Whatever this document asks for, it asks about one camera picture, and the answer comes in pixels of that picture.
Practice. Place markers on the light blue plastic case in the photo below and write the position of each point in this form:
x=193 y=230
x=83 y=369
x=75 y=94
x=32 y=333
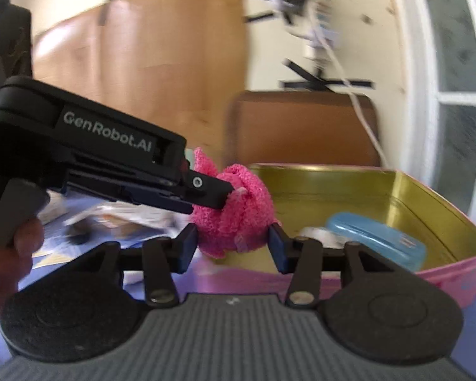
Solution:
x=373 y=238

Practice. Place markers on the teal plastic cup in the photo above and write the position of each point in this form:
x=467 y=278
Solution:
x=189 y=154

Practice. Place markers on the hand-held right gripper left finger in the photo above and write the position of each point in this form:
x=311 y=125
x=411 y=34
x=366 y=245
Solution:
x=188 y=248

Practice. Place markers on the white window frame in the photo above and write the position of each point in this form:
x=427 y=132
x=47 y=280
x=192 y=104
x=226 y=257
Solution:
x=420 y=87

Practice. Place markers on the person's left hand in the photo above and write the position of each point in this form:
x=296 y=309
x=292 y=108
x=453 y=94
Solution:
x=12 y=262

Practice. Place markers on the white wall adapter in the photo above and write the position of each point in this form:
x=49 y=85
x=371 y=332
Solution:
x=321 y=31

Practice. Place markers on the white plastic packaging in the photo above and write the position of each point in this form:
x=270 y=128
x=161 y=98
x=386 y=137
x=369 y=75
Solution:
x=119 y=216

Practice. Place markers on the brown wooden board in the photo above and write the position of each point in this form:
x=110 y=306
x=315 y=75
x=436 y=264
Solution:
x=301 y=127

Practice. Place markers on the black tape strip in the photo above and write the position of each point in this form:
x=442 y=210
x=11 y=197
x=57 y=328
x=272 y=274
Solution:
x=261 y=17
x=301 y=70
x=341 y=84

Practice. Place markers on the large wooden panel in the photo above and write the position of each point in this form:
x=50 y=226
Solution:
x=142 y=67

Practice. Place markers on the pink fluffy cloth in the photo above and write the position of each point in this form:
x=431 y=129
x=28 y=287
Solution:
x=246 y=206

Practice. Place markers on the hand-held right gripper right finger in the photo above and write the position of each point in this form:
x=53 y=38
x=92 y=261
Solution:
x=277 y=252

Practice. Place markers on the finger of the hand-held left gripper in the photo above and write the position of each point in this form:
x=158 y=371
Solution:
x=208 y=192

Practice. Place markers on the white roll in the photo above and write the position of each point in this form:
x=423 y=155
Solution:
x=321 y=233

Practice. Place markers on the blue patterned tablecloth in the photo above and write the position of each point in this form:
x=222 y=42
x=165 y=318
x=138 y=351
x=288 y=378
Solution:
x=63 y=252

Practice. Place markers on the pink cardboard box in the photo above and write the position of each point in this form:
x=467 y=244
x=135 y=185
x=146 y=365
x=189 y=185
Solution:
x=440 y=222

